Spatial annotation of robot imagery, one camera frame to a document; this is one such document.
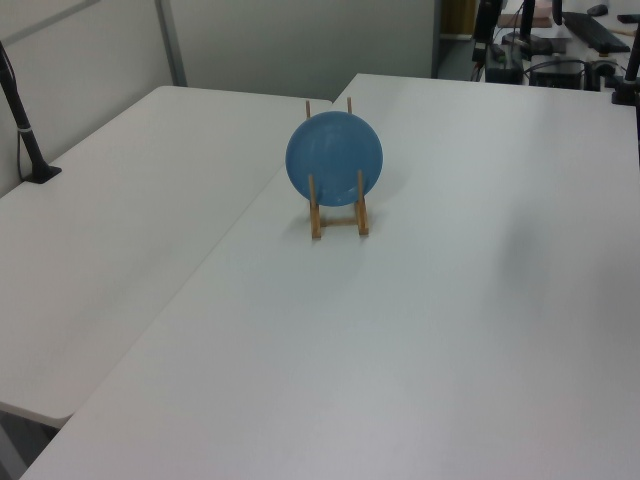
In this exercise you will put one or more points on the pink board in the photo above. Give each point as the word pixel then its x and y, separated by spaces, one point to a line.
pixel 542 14

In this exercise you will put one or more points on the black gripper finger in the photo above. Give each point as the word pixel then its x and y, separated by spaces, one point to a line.
pixel 484 53
pixel 476 53

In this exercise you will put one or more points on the wood-coloured panel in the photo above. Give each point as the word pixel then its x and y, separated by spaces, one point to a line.
pixel 457 17

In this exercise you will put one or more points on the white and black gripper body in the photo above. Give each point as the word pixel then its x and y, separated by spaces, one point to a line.
pixel 487 20

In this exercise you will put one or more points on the blue round plate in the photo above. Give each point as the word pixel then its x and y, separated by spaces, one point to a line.
pixel 334 159

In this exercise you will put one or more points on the black camera pole with clamp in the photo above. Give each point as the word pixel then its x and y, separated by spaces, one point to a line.
pixel 631 60
pixel 22 125

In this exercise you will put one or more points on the black stand with round base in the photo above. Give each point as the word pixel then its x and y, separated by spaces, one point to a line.
pixel 526 20

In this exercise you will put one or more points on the black electronics box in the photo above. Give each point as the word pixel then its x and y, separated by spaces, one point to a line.
pixel 557 74

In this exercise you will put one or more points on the black computer keyboard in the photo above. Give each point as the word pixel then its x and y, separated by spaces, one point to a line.
pixel 595 32

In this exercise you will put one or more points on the wooden plate rack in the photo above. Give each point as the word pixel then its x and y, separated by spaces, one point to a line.
pixel 341 221

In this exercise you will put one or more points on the small dark flat device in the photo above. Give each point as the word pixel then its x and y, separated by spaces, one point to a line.
pixel 630 19

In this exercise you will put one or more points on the black computer mouse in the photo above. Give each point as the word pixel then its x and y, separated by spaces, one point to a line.
pixel 597 9

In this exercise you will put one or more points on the black box with green connectors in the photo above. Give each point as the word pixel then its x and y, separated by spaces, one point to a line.
pixel 502 69

